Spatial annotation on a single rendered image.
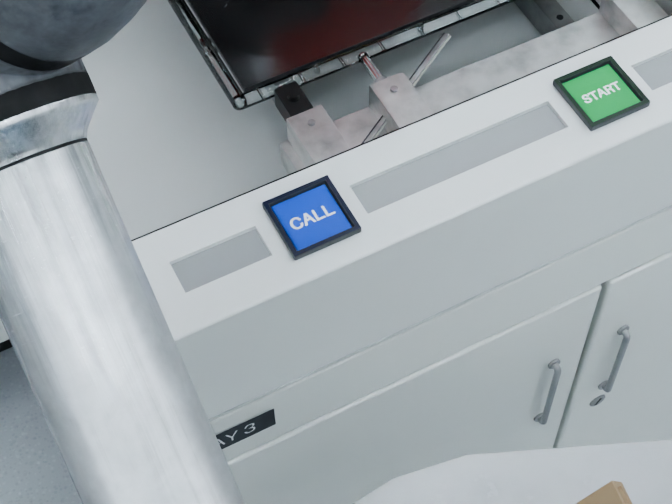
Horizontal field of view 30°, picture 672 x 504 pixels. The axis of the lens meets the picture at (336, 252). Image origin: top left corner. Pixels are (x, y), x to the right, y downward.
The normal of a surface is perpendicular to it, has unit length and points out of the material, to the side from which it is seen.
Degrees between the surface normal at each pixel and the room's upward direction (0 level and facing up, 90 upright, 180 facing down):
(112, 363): 36
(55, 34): 94
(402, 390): 90
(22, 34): 90
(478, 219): 90
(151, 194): 0
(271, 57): 0
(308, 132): 0
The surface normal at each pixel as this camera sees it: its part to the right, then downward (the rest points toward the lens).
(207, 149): -0.01, -0.55
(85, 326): 0.17, 0.02
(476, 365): 0.46, 0.73
